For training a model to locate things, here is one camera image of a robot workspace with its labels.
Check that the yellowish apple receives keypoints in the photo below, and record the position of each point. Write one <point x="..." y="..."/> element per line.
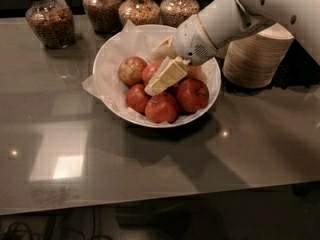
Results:
<point x="194" y="72"/>
<point x="130" y="70"/>

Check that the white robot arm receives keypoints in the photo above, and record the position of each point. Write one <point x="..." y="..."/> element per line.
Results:
<point x="227" y="20"/>

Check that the glass cereal jar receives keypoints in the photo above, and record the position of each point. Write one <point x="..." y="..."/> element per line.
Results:
<point x="52" y="21"/>
<point x="139" y="12"/>
<point x="103" y="14"/>
<point x="175" y="12"/>

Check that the yellowish apple back right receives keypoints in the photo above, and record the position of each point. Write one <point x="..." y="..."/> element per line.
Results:
<point x="194" y="72"/>

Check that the glass cereal jar far left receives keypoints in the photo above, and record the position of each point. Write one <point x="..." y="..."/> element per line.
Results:
<point x="52" y="21"/>

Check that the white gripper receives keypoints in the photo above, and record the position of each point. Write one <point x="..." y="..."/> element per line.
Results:
<point x="189" y="40"/>

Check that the white bowl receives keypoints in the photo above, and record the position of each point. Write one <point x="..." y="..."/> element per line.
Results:
<point x="110" y="67"/>

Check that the white paper liner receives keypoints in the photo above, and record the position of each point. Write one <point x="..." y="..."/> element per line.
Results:
<point x="115" y="80"/>

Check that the yellowish apple back left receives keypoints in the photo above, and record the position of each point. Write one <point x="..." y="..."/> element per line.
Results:
<point x="130" y="70"/>

